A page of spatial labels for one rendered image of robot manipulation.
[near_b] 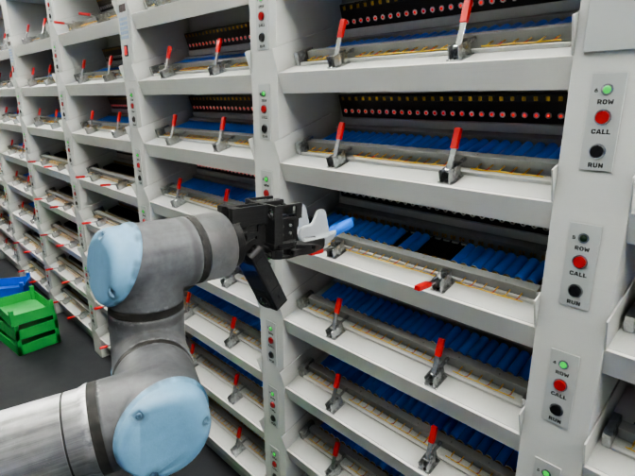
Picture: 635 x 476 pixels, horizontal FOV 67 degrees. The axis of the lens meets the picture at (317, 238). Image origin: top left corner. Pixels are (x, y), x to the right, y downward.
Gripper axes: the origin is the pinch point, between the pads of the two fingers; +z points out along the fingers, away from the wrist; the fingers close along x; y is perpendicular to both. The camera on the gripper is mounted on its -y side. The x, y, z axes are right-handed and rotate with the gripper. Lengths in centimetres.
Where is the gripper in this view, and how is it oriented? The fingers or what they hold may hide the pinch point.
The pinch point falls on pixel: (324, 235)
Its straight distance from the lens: 80.7
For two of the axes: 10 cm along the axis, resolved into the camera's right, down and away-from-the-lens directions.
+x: -7.0, -2.1, 6.8
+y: 0.4, -9.6, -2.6
